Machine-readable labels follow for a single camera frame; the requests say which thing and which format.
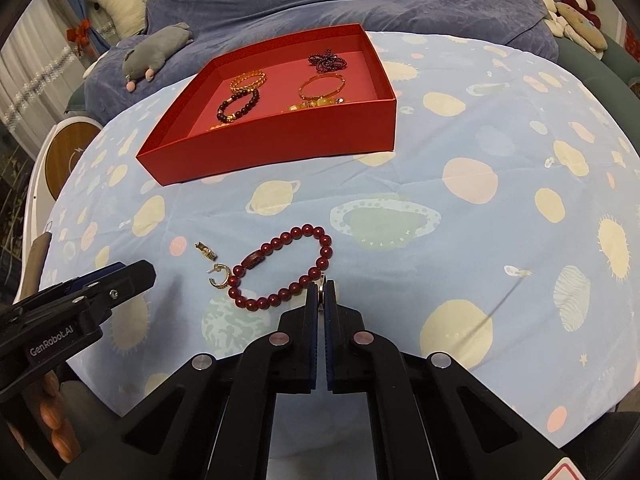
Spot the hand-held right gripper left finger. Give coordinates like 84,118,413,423
117,282,321,480

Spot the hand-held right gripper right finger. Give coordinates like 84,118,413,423
322,280,557,480

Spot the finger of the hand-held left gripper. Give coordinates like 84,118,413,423
75,259,157,311
62,261,126,293

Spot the dark red bead bracelet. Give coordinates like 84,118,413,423
227,225,335,313

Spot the red cardboard box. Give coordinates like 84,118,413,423
136,22,398,188

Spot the dark brown bead bracelet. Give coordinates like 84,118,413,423
216,89,261,123

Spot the yellow crystal bead bracelet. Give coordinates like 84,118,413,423
287,96,346,112

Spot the gold chain bracelet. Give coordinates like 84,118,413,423
229,69,267,95

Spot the silver bangle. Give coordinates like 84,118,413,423
299,74,347,103

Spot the purple bead bracelet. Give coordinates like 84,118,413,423
307,49,348,72

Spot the person's left hand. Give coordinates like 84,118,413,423
37,370,82,463

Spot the round wooden-top white stand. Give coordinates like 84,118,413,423
31,115,103,221

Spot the light blue planet-print sheet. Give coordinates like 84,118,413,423
37,30,640,448

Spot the white curtain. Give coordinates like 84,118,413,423
0,0,108,141

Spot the grey plush mouse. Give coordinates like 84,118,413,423
122,22,195,93

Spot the red bow decoration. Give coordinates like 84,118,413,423
69,19,96,56

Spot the blue curtain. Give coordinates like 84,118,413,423
30,0,116,56

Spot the white plush toy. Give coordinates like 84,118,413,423
84,0,147,38

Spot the beige plush toy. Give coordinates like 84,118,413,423
539,0,607,61

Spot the red hanging decoration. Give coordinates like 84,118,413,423
625,12,640,63

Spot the teal bed frame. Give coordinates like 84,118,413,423
515,0,640,106

